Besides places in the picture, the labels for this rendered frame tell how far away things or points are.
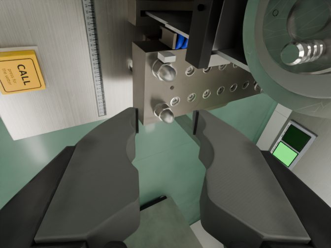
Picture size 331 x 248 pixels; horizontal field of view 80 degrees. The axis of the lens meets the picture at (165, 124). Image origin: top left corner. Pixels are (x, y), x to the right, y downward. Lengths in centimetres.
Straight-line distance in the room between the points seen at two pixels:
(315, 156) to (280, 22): 47
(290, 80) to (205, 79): 28
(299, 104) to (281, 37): 6
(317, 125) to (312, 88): 39
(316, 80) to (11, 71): 43
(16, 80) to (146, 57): 24
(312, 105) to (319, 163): 42
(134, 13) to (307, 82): 33
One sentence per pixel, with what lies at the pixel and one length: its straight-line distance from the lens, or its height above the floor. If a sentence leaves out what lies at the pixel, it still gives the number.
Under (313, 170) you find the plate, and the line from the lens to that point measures 63.
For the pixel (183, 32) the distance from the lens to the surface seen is 32.
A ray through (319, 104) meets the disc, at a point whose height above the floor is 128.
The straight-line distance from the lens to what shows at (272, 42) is 19.
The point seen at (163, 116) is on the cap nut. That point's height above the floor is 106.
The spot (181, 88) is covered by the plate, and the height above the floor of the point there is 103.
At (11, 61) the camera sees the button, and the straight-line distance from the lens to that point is 44.
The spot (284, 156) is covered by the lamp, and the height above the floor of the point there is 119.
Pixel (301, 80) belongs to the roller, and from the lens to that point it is 20.
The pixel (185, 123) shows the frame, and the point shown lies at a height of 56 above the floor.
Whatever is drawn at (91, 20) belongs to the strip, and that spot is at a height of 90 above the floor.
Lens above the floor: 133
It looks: 40 degrees down
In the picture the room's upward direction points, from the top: 140 degrees clockwise
